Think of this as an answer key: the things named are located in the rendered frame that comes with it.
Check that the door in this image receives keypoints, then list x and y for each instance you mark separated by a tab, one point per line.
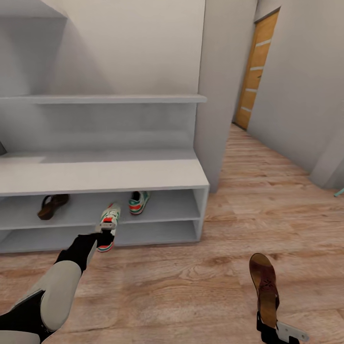
259	47

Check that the gym shoe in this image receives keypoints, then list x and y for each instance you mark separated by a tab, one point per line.
137	201
110	215

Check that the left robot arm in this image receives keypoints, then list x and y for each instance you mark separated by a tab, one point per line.
45	308

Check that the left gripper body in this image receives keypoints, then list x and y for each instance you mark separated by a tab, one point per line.
105	238

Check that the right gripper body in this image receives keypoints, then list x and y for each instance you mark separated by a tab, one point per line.
269	336

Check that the sandal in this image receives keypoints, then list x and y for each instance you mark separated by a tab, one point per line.
56	200
264	278

